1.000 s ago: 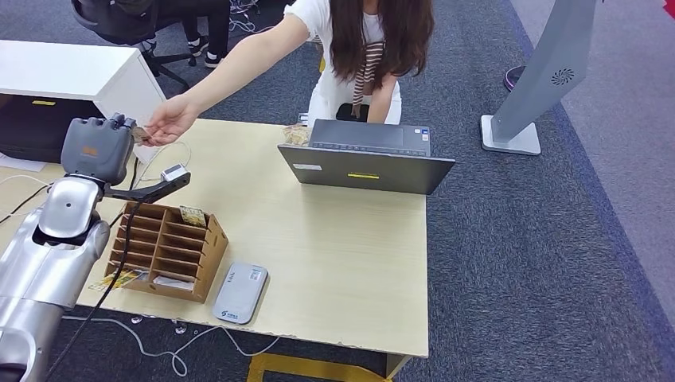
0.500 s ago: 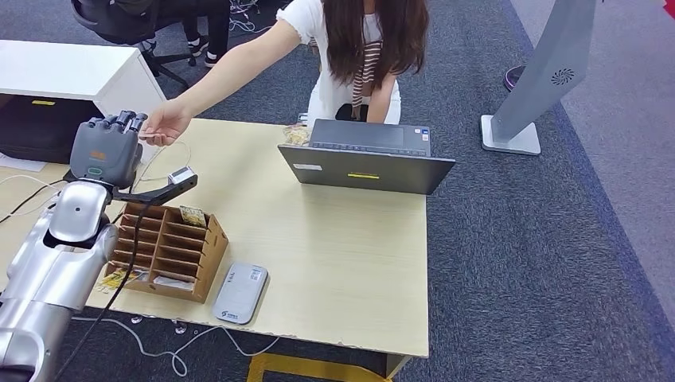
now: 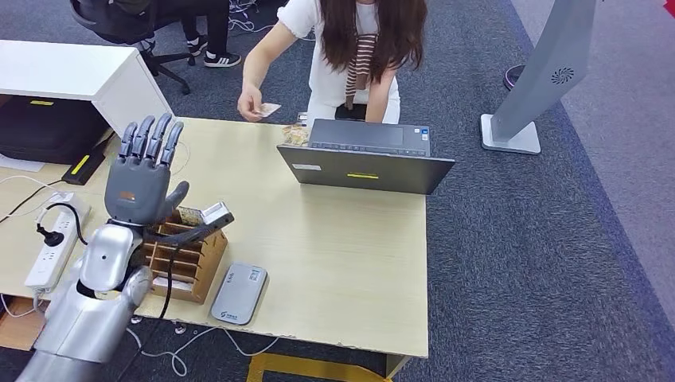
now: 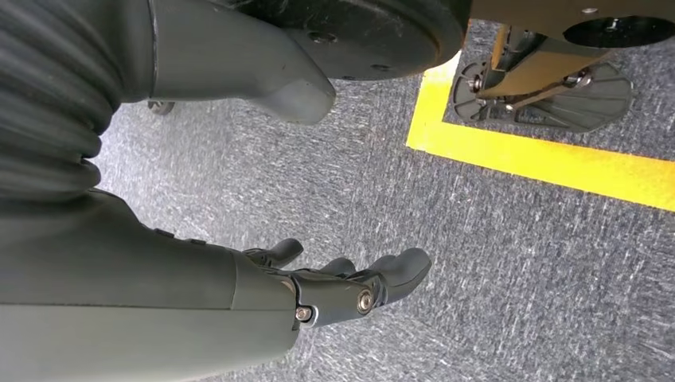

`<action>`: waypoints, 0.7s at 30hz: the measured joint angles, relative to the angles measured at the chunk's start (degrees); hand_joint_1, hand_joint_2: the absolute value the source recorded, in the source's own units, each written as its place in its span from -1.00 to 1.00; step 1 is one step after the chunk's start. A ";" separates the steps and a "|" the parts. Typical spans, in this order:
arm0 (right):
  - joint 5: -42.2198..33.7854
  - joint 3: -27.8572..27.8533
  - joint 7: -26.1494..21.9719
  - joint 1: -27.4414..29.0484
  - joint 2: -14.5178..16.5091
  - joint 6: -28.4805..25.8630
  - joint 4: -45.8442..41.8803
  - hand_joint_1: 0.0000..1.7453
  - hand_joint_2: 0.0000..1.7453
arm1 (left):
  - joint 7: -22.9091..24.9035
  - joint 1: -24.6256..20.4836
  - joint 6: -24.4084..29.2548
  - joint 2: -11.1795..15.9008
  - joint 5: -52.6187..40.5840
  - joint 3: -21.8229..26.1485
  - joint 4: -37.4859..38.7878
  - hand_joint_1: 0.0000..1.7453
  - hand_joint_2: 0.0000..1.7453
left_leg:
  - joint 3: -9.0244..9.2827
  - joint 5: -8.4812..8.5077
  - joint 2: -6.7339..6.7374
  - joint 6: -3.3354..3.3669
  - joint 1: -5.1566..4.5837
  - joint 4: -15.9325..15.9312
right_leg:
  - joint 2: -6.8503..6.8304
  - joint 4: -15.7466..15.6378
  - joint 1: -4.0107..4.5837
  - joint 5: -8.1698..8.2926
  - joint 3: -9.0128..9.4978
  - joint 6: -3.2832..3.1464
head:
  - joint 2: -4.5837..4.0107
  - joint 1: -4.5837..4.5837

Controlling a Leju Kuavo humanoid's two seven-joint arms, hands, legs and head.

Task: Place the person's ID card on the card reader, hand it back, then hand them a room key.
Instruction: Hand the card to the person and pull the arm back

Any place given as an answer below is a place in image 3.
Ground person's right hand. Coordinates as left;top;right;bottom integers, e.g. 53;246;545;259
237;84;265;123

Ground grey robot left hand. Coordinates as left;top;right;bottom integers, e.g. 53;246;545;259
104;113;189;228

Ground patterned key card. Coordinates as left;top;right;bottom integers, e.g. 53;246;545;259
176;206;207;227

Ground seated person in background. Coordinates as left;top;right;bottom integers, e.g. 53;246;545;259
153;0;243;68

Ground white card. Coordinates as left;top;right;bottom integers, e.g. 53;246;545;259
151;276;193;294

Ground wooden card organizer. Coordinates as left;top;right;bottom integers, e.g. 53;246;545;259
139;207;228;306

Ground grey card reader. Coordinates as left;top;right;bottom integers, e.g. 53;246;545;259
210;263;268;326

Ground black phone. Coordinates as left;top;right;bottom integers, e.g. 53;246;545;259
334;103;369;121

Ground black monitor with yellow label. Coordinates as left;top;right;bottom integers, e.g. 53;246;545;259
0;95;111;166

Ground white power strip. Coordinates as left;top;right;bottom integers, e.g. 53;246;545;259
25;192;92;292

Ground white paper sheet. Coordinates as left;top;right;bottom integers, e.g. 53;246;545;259
0;154;48;173

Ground grey laptop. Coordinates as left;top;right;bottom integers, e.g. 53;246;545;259
276;119;456;196

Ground white cabinet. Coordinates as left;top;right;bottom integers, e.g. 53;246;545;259
0;39;175;150

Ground black office chair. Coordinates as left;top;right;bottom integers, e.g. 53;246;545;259
69;0;199;96

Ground round dark floor base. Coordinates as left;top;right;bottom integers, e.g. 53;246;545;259
503;64;529;92

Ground grey kiosk stand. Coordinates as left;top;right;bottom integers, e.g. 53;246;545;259
479;0;599;155

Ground white looped cable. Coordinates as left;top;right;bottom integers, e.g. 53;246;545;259
168;139;191;177

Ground white floor cables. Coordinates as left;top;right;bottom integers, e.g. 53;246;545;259
228;0;318;42

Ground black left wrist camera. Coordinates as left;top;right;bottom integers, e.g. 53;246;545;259
145;201;236;249

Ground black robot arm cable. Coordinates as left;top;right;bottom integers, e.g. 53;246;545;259
158;244;178;321

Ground black plug with cable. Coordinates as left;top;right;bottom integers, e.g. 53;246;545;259
35;202;88;249

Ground black adapter cable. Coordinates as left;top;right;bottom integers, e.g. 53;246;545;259
0;179;64;225

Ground thin white cable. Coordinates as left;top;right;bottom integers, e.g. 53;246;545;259
0;174;61;193

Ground white cable under desk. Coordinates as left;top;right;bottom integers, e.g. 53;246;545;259
126;325;280;378

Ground yellow frame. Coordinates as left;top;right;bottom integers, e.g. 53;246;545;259
246;353;394;382

